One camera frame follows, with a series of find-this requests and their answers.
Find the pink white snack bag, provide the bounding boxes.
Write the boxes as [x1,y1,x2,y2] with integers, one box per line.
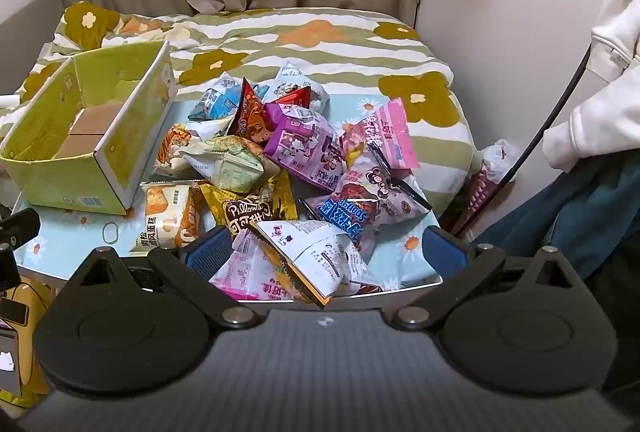
[208,229,293,302]

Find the chiffon cake snack pack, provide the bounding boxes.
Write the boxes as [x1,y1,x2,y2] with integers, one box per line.
[130,183,200,254]

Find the yellow brown pillow snack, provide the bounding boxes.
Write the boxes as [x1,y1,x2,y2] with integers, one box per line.
[200,170,298,237]

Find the pale green snack bag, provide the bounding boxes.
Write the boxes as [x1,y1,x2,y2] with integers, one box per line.
[179,135,280,193]

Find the blue pink cartoon bag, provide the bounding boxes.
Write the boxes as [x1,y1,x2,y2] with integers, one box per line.
[304,144,432,262]

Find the white orange snack bag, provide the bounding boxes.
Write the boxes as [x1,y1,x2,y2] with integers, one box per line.
[248,221,382,307]

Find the red potato stick bag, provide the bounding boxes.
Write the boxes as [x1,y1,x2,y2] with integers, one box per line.
[229,78,311,147]

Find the purple snack bag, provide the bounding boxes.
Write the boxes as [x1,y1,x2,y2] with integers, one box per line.
[265,102,346,191]

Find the potato sticks cream bag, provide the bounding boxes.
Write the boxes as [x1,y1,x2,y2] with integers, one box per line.
[153,117,232,179]

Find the green cardboard box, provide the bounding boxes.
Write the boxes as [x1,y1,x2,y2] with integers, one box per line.
[1,40,177,215]

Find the white plastic bag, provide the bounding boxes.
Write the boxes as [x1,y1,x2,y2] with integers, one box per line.
[461,139,520,230]

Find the blue jeans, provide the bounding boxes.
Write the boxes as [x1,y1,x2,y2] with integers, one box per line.
[475,150,639,278]

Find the blue white snack bag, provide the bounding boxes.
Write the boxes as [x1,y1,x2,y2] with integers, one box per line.
[188,72,242,122]

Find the grey headboard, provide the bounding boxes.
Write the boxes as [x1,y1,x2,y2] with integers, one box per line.
[0,0,64,95]

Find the white grey snack bag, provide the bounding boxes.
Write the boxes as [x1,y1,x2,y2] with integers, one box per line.
[262,61,330,113]

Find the white hooded sweatshirt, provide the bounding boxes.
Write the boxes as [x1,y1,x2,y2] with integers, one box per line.
[542,0,639,173]

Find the floral striped duvet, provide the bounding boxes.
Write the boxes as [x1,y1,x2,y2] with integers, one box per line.
[15,2,480,214]

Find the black cable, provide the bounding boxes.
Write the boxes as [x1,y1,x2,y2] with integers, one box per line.
[451,42,594,238]

